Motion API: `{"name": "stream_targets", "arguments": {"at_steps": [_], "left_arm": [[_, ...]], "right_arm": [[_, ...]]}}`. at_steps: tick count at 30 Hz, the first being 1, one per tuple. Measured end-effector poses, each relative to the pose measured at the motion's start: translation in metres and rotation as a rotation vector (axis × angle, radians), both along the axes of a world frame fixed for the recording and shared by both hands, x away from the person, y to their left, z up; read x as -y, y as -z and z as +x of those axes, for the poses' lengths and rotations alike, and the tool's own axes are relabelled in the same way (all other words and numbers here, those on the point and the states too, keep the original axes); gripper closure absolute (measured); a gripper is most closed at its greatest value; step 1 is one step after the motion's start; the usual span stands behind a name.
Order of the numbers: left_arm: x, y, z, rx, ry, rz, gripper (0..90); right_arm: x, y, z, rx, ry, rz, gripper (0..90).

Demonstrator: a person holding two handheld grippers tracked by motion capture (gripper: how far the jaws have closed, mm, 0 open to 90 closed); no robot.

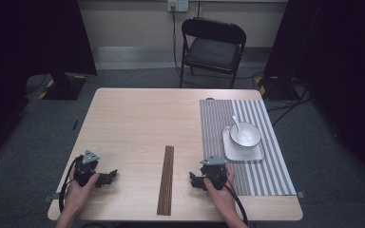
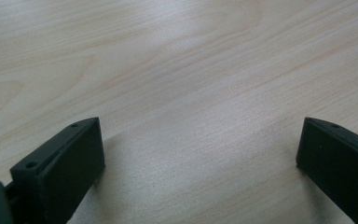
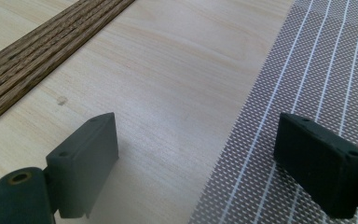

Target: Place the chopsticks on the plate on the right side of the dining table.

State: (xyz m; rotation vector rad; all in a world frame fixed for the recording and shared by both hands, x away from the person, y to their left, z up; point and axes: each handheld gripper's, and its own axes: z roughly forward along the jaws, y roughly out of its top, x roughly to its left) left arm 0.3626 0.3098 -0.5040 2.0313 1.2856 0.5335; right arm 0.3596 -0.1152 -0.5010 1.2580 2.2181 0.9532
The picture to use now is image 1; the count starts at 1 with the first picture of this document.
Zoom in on person's left hand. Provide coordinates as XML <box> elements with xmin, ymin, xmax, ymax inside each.
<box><xmin>64</xmin><ymin>164</ymin><xmax>101</xmax><ymax>217</ymax></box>

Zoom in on dark curtain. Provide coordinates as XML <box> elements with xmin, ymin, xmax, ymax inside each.
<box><xmin>0</xmin><ymin>0</ymin><xmax>98</xmax><ymax>165</ymax></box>
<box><xmin>263</xmin><ymin>0</ymin><xmax>365</xmax><ymax>188</ymax></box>

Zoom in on white spoon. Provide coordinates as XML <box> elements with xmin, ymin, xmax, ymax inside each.
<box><xmin>231</xmin><ymin>115</ymin><xmax>245</xmax><ymax>137</ymax></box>

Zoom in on black folding chair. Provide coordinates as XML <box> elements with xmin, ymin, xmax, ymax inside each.
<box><xmin>180</xmin><ymin>17</ymin><xmax>247</xmax><ymax>89</ymax></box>

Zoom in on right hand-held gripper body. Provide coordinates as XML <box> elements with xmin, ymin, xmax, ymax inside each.
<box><xmin>200</xmin><ymin>155</ymin><xmax>229</xmax><ymax>191</ymax></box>

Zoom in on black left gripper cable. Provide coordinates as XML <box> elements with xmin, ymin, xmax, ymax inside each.
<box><xmin>58</xmin><ymin>155</ymin><xmax>85</xmax><ymax>214</ymax></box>

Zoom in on white square plate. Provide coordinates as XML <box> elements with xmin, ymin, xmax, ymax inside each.
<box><xmin>221</xmin><ymin>125</ymin><xmax>266</xmax><ymax>162</ymax></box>

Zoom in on black stand base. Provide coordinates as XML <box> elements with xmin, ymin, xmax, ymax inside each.
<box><xmin>37</xmin><ymin>72</ymin><xmax>88</xmax><ymax>102</ymax></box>
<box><xmin>255</xmin><ymin>75</ymin><xmax>299</xmax><ymax>102</ymax></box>

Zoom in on person's right hand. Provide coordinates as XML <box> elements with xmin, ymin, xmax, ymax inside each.
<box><xmin>202</xmin><ymin>164</ymin><xmax>238</xmax><ymax>214</ymax></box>

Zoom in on row of brown wooden chopsticks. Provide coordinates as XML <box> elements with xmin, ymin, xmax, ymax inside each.
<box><xmin>156</xmin><ymin>145</ymin><xmax>175</xmax><ymax>217</ymax></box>

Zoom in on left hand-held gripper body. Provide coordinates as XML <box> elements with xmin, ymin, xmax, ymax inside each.
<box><xmin>73</xmin><ymin>149</ymin><xmax>102</xmax><ymax>188</ymax></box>

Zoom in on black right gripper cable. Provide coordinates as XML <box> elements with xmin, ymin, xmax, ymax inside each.
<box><xmin>213</xmin><ymin>176</ymin><xmax>250</xmax><ymax>228</ymax></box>

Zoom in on black floor cables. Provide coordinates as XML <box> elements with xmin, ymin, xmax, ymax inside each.
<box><xmin>265</xmin><ymin>79</ymin><xmax>314</xmax><ymax>127</ymax></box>

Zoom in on grey striped placemat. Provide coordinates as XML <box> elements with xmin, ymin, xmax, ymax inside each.
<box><xmin>199</xmin><ymin>99</ymin><xmax>298</xmax><ymax>197</ymax></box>

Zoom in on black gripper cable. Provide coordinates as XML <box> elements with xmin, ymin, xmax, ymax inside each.
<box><xmin>58</xmin><ymin>155</ymin><xmax>85</xmax><ymax>214</ymax></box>
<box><xmin>213</xmin><ymin>176</ymin><xmax>250</xmax><ymax>228</ymax></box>

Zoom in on white bowl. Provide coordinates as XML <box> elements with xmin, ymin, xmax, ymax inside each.
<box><xmin>228</xmin><ymin>122</ymin><xmax>262</xmax><ymax>148</ymax></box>

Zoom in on white wall socket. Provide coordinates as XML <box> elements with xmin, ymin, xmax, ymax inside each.
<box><xmin>166</xmin><ymin>0</ymin><xmax>190</xmax><ymax>13</ymax></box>

